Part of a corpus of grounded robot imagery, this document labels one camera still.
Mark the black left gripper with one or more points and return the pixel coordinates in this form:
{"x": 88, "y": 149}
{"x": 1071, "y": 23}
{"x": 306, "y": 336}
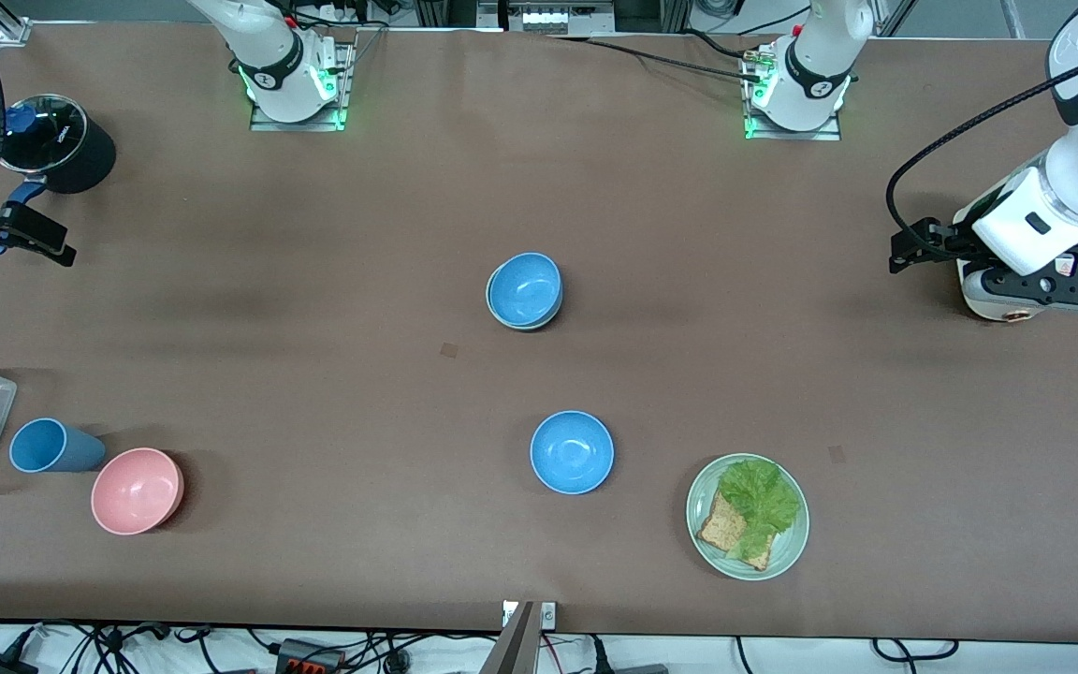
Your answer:
{"x": 953, "y": 242}

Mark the green bowl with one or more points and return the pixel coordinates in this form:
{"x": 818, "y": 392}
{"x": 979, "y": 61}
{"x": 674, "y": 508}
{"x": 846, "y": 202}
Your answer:
{"x": 505, "y": 323}

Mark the blue bowl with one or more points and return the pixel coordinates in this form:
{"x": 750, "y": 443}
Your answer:
{"x": 572, "y": 452}
{"x": 525, "y": 288}

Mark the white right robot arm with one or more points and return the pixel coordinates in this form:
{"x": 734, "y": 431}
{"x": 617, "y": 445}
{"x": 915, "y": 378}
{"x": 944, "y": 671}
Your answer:
{"x": 268, "y": 56}

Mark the pink bowl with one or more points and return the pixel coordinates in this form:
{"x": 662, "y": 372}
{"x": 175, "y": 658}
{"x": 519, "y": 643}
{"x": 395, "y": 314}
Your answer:
{"x": 135, "y": 491}

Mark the glass pot lid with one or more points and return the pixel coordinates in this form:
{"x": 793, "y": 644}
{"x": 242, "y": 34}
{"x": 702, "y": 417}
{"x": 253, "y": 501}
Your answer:
{"x": 52, "y": 140}

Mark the blue cup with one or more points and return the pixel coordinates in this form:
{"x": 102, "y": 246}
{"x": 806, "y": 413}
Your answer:
{"x": 52, "y": 446}

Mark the green lettuce leaf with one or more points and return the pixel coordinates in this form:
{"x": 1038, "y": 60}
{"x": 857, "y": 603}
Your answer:
{"x": 762, "y": 496}

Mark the light green plate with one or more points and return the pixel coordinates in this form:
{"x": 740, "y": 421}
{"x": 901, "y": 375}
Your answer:
{"x": 787, "y": 548}

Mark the brown bread slice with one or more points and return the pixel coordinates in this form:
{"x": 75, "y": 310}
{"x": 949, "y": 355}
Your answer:
{"x": 719, "y": 532}

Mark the black and red power strip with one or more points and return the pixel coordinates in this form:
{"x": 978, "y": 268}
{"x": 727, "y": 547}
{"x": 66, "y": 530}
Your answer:
{"x": 310, "y": 657}

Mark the grey electronics box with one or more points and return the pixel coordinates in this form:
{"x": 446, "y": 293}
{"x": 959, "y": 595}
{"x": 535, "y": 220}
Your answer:
{"x": 548, "y": 17}

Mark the aluminium frame rail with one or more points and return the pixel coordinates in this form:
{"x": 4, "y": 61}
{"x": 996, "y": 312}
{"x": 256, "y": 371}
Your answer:
{"x": 10, "y": 33}

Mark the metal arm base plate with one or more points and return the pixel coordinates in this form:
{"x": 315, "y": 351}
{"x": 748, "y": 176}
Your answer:
{"x": 829, "y": 135}
{"x": 263, "y": 123}

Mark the white table clamp bracket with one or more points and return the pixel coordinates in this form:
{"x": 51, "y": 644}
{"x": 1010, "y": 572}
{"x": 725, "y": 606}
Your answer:
{"x": 549, "y": 614}

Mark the grey camera stand pole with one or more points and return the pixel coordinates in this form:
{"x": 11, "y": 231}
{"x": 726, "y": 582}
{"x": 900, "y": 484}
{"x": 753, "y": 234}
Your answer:
{"x": 511, "y": 648}

